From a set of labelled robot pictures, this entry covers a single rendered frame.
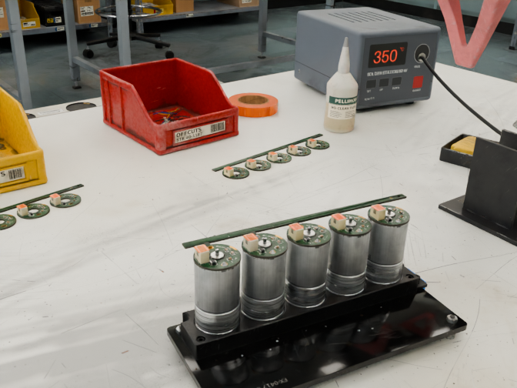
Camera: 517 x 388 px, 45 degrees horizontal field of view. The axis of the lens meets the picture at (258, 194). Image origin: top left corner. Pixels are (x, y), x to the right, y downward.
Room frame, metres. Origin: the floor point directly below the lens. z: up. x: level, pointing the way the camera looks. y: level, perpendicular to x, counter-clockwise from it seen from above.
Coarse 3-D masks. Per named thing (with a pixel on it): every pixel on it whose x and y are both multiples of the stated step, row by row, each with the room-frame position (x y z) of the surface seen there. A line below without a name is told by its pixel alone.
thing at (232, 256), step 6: (216, 246) 0.29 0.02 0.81; (222, 246) 0.29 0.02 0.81; (228, 246) 0.29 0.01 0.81; (210, 252) 0.28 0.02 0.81; (222, 252) 0.28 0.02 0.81; (228, 252) 0.28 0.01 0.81; (234, 252) 0.28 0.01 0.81; (228, 258) 0.27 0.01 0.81; (234, 258) 0.28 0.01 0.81; (240, 258) 0.28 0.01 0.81; (198, 264) 0.27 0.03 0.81; (204, 264) 0.27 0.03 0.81; (210, 264) 0.27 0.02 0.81; (216, 264) 0.27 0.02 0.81; (228, 264) 0.27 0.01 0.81; (234, 264) 0.27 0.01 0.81; (216, 270) 0.26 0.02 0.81; (222, 270) 0.27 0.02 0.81
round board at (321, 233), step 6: (306, 228) 0.31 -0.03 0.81; (312, 228) 0.31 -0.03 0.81; (318, 228) 0.31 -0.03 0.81; (324, 228) 0.31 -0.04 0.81; (288, 234) 0.30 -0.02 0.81; (318, 234) 0.30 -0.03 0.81; (324, 234) 0.30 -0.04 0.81; (330, 234) 0.30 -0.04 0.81; (294, 240) 0.30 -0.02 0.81; (300, 240) 0.30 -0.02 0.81; (306, 240) 0.29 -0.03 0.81; (312, 240) 0.30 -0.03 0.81; (324, 240) 0.30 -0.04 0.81; (306, 246) 0.29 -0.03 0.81; (312, 246) 0.29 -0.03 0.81
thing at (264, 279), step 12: (252, 264) 0.28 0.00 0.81; (264, 264) 0.28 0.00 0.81; (276, 264) 0.28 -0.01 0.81; (252, 276) 0.28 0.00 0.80; (264, 276) 0.28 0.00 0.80; (276, 276) 0.28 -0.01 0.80; (252, 288) 0.28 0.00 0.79; (264, 288) 0.28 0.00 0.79; (276, 288) 0.28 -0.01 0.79; (252, 300) 0.28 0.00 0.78; (264, 300) 0.28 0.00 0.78; (276, 300) 0.28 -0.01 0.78; (252, 312) 0.28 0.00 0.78; (264, 312) 0.28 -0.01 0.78; (276, 312) 0.28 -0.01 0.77
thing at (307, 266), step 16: (288, 240) 0.30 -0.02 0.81; (288, 256) 0.30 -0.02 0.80; (304, 256) 0.29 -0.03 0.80; (320, 256) 0.29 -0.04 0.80; (288, 272) 0.30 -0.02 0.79; (304, 272) 0.29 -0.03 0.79; (320, 272) 0.29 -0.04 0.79; (288, 288) 0.30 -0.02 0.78; (304, 288) 0.29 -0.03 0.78; (320, 288) 0.29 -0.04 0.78; (304, 304) 0.29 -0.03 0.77; (320, 304) 0.30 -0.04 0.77
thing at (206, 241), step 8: (376, 200) 0.35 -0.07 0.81; (384, 200) 0.35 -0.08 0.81; (392, 200) 0.35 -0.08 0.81; (336, 208) 0.34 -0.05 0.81; (344, 208) 0.34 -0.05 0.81; (352, 208) 0.34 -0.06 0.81; (360, 208) 0.34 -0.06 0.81; (304, 216) 0.32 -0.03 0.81; (312, 216) 0.32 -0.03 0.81; (320, 216) 0.32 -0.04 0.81; (272, 224) 0.31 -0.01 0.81; (280, 224) 0.31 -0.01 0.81; (288, 224) 0.31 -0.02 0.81; (232, 232) 0.30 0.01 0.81; (240, 232) 0.30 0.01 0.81; (248, 232) 0.30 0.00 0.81; (200, 240) 0.29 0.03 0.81; (208, 240) 0.29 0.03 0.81; (216, 240) 0.29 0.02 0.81
